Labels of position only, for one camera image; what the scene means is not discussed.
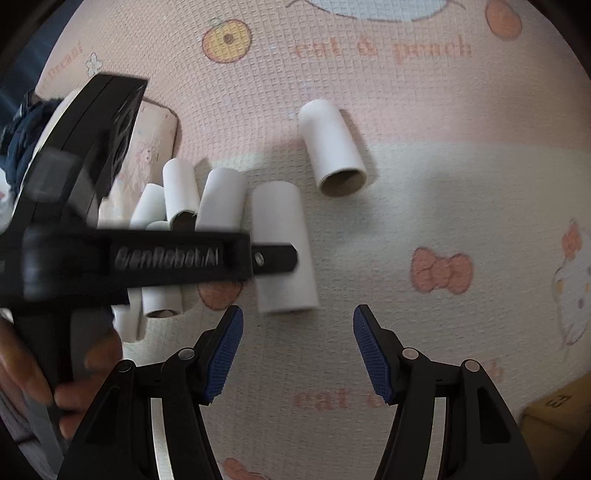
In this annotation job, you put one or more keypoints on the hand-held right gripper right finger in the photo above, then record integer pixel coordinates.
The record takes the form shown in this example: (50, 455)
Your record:
(373, 357)

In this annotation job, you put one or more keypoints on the pile of white tubes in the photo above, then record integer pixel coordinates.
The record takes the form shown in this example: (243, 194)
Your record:
(221, 198)

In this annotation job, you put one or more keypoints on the printed blanket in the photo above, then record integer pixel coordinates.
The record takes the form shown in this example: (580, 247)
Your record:
(415, 207)

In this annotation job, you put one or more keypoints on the dark blue cloth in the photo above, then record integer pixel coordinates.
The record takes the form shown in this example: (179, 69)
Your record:
(18, 138)

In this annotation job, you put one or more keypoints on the cardboard box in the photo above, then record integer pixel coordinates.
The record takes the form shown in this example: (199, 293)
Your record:
(554, 410)

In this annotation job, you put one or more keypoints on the person's left hand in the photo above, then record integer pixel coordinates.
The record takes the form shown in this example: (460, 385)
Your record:
(76, 401)

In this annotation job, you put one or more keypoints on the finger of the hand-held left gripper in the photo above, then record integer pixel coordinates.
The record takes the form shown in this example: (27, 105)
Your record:
(277, 258)

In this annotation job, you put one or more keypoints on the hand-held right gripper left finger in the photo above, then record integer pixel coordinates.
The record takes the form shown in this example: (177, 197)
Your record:
(226, 355)

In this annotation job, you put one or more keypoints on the pink printed box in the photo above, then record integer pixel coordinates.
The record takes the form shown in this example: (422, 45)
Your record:
(152, 138)

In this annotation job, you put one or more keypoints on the white paper tube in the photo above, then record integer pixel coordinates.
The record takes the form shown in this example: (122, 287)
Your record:
(281, 212)
(332, 143)

